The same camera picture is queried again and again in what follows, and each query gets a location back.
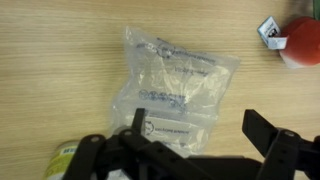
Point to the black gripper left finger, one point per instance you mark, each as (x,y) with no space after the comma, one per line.
(129,151)

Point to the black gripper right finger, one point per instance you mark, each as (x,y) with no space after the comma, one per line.
(284,150)

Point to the white yellow spray bottle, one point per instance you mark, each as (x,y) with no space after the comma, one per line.
(60,160)

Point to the large clear air pillow strip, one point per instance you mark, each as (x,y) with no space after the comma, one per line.
(179,90)

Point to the red green plush toy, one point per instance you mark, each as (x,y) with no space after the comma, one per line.
(298,42)

